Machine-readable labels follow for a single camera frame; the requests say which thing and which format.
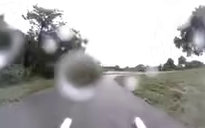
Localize grey asphalt path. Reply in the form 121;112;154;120
0;71;188;128

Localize robot's own part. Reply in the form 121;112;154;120
133;116;148;128
59;117;73;128

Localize distant row of trees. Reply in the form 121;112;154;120
102;55;205;72

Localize grass slope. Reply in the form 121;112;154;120
114;64;205;128

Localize grass verge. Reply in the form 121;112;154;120
0;77;58;110

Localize large tree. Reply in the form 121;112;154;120
172;3;205;65

